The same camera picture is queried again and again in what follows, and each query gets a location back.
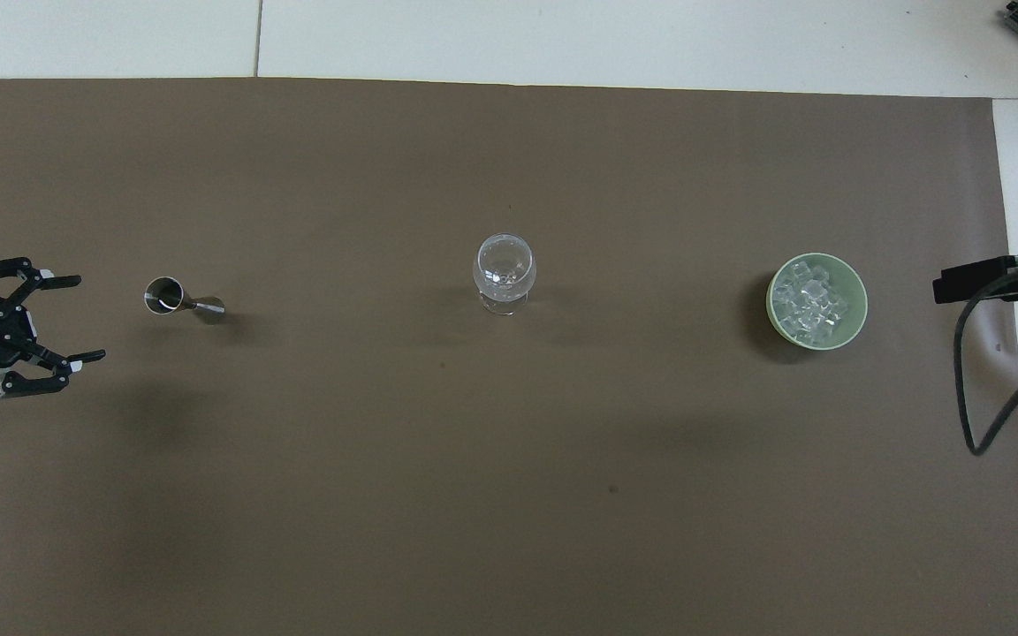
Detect pale green bowl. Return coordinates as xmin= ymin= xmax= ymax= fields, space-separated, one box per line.
xmin=766 ymin=253 xmax=870 ymax=352

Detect steel double jigger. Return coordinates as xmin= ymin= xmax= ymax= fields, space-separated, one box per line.
xmin=143 ymin=276 xmax=227 ymax=325

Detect black cable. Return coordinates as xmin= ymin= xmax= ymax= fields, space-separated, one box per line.
xmin=953 ymin=265 xmax=1018 ymax=458

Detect clear stemless wine glass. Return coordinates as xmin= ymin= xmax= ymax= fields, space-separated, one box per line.
xmin=472 ymin=233 xmax=538 ymax=317

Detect clear ice cubes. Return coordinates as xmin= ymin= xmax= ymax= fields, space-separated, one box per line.
xmin=775 ymin=263 xmax=855 ymax=338

